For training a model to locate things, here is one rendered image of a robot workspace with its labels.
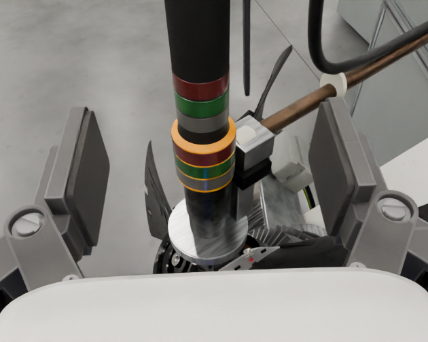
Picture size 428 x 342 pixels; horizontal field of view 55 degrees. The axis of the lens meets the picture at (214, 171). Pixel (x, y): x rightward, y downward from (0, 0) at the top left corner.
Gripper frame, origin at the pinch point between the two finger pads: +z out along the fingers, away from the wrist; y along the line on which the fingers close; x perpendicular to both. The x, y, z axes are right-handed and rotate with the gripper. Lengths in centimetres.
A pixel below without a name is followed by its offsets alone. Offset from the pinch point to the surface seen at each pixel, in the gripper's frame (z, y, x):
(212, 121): 8.7, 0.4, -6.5
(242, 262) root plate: 17.2, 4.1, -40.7
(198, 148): 8.3, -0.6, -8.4
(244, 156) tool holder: 10.5, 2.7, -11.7
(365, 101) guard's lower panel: 127, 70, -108
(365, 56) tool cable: 19.8, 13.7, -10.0
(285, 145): 47, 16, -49
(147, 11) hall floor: 321, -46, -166
